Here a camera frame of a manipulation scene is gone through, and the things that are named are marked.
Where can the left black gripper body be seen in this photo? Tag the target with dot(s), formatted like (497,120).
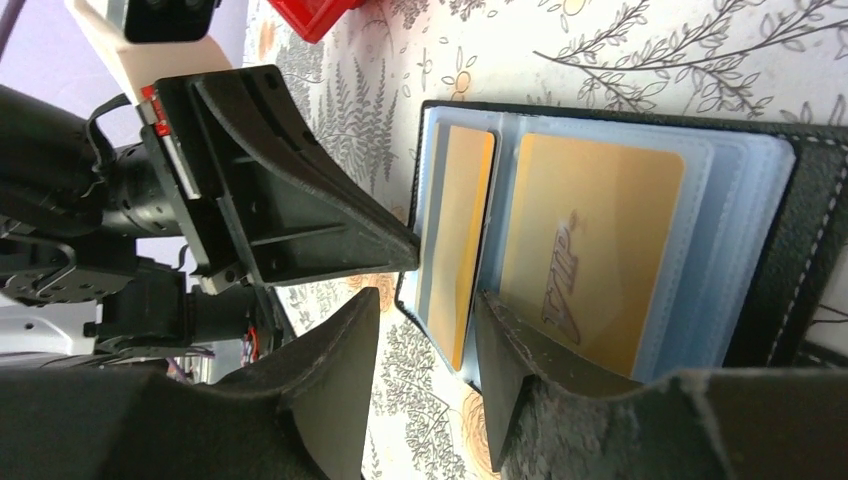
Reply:
(73,209)

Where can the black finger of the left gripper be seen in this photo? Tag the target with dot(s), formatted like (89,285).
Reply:
(257,198)

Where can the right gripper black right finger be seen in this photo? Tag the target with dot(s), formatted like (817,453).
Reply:
(552,414)

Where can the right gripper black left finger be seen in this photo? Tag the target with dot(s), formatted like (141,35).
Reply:
(298,413)

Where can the red plastic bin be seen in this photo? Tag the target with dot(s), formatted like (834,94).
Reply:
(312,19)

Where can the black card holder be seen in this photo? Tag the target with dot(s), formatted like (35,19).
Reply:
(760,222)

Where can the gold VIP card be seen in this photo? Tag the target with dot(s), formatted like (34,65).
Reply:
(589,223)

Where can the floral table mat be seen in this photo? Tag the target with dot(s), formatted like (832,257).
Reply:
(361,88)

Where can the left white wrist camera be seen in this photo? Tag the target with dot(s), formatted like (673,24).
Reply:
(140,48)

